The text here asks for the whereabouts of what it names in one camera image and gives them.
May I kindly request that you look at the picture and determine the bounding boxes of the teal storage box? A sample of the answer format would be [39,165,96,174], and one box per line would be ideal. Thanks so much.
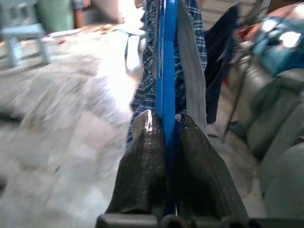
[250,16,304,77]

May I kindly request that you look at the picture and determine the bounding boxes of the blue plastic hanger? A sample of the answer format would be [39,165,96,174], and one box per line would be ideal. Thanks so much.
[155,0,179,217]

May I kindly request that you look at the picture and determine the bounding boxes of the navy garment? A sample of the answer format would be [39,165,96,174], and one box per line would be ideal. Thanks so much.
[203,4,241,124]

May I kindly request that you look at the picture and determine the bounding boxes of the green laundry basket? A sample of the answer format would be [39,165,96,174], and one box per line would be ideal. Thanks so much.
[35,0,75,34]

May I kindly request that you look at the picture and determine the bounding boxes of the grey-green leather sofa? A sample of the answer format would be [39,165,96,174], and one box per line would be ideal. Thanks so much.
[246,54,304,228]

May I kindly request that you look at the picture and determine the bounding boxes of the light blue children's chair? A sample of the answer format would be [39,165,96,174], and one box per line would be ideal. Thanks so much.
[115,25,148,72]
[0,0,51,69]

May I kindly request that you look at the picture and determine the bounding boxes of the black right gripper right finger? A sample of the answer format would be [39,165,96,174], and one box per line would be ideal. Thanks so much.
[175,114,250,221]

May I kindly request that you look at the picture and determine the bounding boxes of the blue checked garment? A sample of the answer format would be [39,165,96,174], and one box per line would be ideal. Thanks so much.
[125,0,208,152]

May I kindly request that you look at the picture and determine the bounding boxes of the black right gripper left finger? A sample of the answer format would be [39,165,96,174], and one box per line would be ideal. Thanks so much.
[105,110,166,215]

